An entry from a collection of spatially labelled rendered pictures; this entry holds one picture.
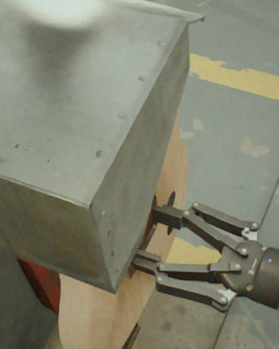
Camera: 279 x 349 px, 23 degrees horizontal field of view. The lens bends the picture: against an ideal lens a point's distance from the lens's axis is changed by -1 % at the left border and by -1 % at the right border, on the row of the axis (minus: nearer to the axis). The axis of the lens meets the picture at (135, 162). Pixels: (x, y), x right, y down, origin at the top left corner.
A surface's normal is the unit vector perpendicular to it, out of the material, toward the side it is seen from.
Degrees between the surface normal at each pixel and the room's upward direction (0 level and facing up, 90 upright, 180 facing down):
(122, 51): 0
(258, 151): 0
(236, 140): 0
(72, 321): 62
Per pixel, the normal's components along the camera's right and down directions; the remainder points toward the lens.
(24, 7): -0.10, -0.55
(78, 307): -0.39, 0.36
